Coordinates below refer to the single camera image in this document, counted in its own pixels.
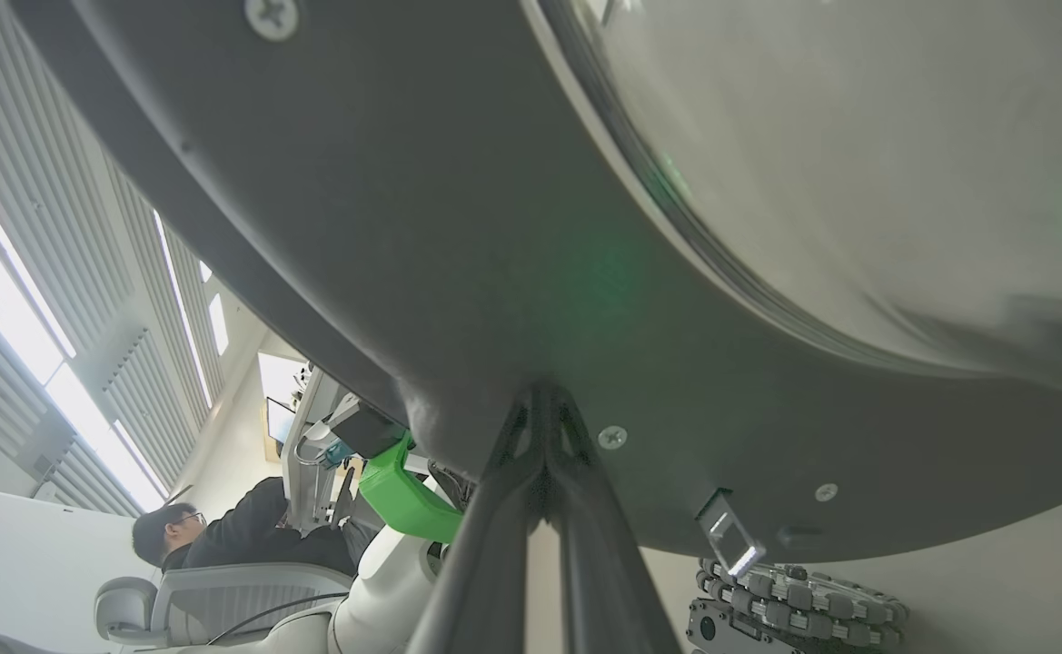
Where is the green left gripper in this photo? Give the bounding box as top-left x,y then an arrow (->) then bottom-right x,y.
358,434 -> 466,544

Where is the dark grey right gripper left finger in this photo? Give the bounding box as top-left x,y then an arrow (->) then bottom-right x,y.
408,381 -> 549,654

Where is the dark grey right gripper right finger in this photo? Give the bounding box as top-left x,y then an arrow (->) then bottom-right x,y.
547,385 -> 682,654

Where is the round washing machine door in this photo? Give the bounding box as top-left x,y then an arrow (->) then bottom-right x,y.
8,0 -> 1062,566

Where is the white equipment stand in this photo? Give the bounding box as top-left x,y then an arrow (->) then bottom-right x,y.
281,363 -> 350,537

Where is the computer monitor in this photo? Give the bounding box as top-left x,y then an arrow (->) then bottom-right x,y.
264,396 -> 297,446

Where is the person in black jacket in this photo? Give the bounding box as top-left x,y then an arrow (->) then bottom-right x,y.
131,477 -> 377,578

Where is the grey office chair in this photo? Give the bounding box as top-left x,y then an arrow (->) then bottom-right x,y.
94,561 -> 354,650

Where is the small ceiling light panel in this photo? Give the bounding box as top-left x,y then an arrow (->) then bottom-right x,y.
208,292 -> 230,357

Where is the thin ceiling light strip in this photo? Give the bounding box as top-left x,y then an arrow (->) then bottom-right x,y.
153,211 -> 215,408

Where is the white partition panel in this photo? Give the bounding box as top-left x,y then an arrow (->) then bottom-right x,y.
0,484 -> 164,654

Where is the wide ceiling light strip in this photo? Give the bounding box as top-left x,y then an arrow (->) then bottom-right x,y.
0,141 -> 168,511

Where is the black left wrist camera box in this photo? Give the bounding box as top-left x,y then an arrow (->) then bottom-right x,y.
331,400 -> 404,460

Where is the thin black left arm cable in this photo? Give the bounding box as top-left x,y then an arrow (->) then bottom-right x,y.
217,592 -> 352,641

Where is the grey cable drag chain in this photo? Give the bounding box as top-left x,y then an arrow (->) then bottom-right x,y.
685,559 -> 908,654

